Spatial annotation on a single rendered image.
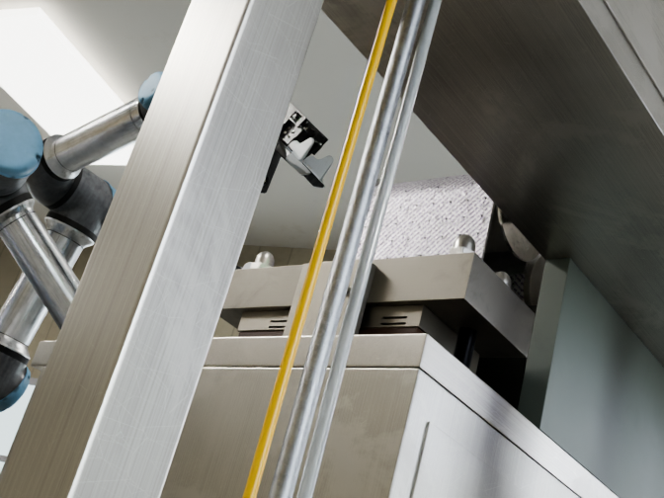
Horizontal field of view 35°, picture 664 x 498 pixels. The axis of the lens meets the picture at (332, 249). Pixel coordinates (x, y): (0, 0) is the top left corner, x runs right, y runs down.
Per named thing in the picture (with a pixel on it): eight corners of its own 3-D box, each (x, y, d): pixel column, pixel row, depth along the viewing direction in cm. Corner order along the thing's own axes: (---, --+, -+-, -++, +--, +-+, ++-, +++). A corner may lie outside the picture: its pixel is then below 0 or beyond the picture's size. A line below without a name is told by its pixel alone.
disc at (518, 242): (535, 280, 155) (551, 195, 162) (538, 280, 155) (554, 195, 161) (488, 227, 145) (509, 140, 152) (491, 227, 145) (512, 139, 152)
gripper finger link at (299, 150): (317, 143, 177) (299, 125, 185) (293, 168, 178) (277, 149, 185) (329, 154, 179) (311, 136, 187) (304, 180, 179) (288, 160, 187)
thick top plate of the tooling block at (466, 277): (279, 358, 153) (290, 320, 155) (527, 358, 128) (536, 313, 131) (207, 309, 142) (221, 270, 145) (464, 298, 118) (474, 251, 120)
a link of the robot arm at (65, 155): (7, 141, 221) (171, 53, 194) (47, 169, 228) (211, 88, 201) (-8, 186, 215) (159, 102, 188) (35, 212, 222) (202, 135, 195)
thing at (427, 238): (328, 338, 155) (359, 229, 163) (466, 336, 141) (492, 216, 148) (326, 337, 155) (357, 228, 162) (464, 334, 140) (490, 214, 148)
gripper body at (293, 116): (306, 118, 184) (279, 91, 193) (273, 153, 185) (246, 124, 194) (331, 142, 190) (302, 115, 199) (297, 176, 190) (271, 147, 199)
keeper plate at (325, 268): (290, 349, 129) (312, 270, 134) (355, 348, 123) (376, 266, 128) (277, 340, 128) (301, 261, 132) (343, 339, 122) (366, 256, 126)
